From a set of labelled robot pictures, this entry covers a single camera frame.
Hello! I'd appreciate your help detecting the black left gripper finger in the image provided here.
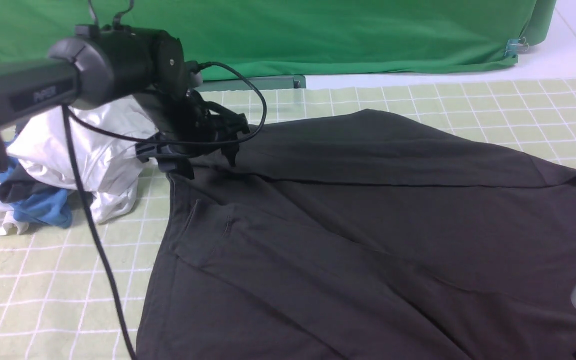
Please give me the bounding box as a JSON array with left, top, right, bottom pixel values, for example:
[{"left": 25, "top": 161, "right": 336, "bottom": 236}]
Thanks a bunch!
[
  {"left": 222, "top": 143, "right": 240, "bottom": 167},
  {"left": 157, "top": 155, "right": 195, "bottom": 180}
]

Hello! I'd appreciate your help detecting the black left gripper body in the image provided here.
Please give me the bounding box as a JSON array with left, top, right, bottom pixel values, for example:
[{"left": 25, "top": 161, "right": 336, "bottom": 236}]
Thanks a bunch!
[{"left": 135, "top": 89, "right": 250, "bottom": 161}]

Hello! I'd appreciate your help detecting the dark gray long-sleeve shirt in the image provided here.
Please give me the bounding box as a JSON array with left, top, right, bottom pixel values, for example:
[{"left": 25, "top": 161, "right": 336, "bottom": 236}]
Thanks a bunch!
[{"left": 135, "top": 110, "right": 576, "bottom": 360}]

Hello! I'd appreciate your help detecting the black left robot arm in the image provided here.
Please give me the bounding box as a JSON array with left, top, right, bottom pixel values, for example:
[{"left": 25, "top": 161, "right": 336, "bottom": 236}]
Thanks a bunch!
[{"left": 0, "top": 23, "right": 256, "bottom": 179}]

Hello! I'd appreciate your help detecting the white crumpled shirt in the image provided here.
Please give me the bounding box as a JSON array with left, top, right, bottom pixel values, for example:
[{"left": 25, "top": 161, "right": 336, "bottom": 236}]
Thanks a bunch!
[{"left": 0, "top": 96, "right": 156, "bottom": 237}]

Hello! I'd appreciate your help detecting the gray metal base bar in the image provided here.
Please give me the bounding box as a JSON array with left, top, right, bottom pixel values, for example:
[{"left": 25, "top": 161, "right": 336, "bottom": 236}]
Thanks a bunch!
[{"left": 198, "top": 75, "right": 307, "bottom": 92}]

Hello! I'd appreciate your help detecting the green backdrop cloth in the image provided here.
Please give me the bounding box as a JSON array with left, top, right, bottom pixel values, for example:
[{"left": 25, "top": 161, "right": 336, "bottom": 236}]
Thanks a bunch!
[{"left": 0, "top": 0, "right": 557, "bottom": 78}]

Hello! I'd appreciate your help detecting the blue crumpled garment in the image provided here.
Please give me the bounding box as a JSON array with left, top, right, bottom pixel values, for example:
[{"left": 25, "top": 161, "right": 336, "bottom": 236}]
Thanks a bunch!
[{"left": 0, "top": 156, "right": 73, "bottom": 229}]

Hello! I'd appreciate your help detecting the dark gray crumpled garment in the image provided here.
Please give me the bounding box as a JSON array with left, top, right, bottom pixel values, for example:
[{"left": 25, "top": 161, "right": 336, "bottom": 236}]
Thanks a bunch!
[{"left": 0, "top": 167, "right": 53, "bottom": 204}]

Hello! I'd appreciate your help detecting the light green checkered mat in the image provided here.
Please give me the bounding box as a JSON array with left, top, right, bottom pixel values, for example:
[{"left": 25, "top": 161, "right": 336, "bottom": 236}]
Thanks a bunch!
[{"left": 0, "top": 79, "right": 576, "bottom": 360}]

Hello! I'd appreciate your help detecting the blue binder clip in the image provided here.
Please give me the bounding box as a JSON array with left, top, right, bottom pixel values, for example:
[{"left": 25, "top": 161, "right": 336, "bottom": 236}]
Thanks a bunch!
[{"left": 503, "top": 37, "right": 531, "bottom": 59}]

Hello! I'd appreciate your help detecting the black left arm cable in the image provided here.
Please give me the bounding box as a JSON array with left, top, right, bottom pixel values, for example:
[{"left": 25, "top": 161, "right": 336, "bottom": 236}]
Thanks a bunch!
[{"left": 60, "top": 0, "right": 269, "bottom": 360}]

